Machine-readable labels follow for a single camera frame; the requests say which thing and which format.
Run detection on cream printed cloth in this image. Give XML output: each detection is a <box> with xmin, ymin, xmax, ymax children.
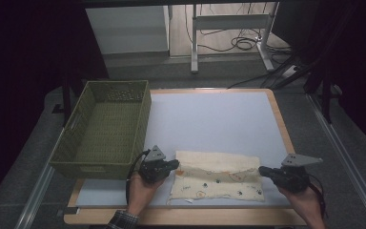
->
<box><xmin>166</xmin><ymin>150</ymin><xmax>266</xmax><ymax>205</ymax></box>

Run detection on person's left hand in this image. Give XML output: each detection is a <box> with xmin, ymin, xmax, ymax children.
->
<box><xmin>127</xmin><ymin>173</ymin><xmax>165</xmax><ymax>217</ymax></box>

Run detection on black table clamp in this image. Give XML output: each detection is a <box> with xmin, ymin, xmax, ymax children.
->
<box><xmin>56</xmin><ymin>206</ymin><xmax>80</xmax><ymax>218</ymax></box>

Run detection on white power strip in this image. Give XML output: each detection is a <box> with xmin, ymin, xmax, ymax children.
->
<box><xmin>280</xmin><ymin>65</ymin><xmax>299</xmax><ymax>79</ymax></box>

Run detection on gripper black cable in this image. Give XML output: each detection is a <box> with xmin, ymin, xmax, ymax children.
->
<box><xmin>308</xmin><ymin>173</ymin><xmax>329</xmax><ymax>220</ymax></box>
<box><xmin>125</xmin><ymin>149</ymin><xmax>152</xmax><ymax>206</ymax></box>

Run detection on black stand leg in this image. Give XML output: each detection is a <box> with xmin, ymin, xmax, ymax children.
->
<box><xmin>59</xmin><ymin>71</ymin><xmax>87</xmax><ymax>128</ymax></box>
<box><xmin>304</xmin><ymin>61</ymin><xmax>336</xmax><ymax>125</ymax></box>

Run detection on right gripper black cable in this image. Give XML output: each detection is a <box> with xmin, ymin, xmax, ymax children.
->
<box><xmin>308</xmin><ymin>173</ymin><xmax>329</xmax><ymax>220</ymax></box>

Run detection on white metal desk frame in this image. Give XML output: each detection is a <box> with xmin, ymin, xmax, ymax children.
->
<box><xmin>190</xmin><ymin>2</ymin><xmax>280</xmax><ymax>74</ymax></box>

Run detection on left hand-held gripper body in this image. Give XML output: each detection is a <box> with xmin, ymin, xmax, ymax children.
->
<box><xmin>138</xmin><ymin>145</ymin><xmax>173</xmax><ymax>184</ymax></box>

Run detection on white cabinet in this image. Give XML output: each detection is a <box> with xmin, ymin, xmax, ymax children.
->
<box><xmin>85</xmin><ymin>5</ymin><xmax>171</xmax><ymax>59</ymax></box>

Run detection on black floor cable bundle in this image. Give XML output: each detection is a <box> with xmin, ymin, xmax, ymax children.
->
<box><xmin>184</xmin><ymin>3</ymin><xmax>292</xmax><ymax>53</ymax></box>

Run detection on white table mat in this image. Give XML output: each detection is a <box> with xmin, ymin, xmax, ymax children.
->
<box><xmin>75</xmin><ymin>91</ymin><xmax>292</xmax><ymax>208</ymax></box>

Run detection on person's right hand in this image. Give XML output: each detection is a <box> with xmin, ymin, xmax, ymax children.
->
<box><xmin>277</xmin><ymin>188</ymin><xmax>326</xmax><ymax>222</ymax></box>

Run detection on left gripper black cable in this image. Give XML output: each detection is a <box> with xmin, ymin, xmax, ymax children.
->
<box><xmin>125</xmin><ymin>149</ymin><xmax>152</xmax><ymax>206</ymax></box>

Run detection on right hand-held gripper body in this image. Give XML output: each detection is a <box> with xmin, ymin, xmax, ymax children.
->
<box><xmin>268</xmin><ymin>153</ymin><xmax>323</xmax><ymax>194</ymax></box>

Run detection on aluminium rail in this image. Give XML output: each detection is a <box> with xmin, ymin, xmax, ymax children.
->
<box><xmin>13</xmin><ymin>127</ymin><xmax>66</xmax><ymax>229</ymax></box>
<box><xmin>308</xmin><ymin>94</ymin><xmax>366</xmax><ymax>229</ymax></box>

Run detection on green woven basket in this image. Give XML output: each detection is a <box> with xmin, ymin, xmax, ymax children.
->
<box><xmin>49</xmin><ymin>79</ymin><xmax>153</xmax><ymax>181</ymax></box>

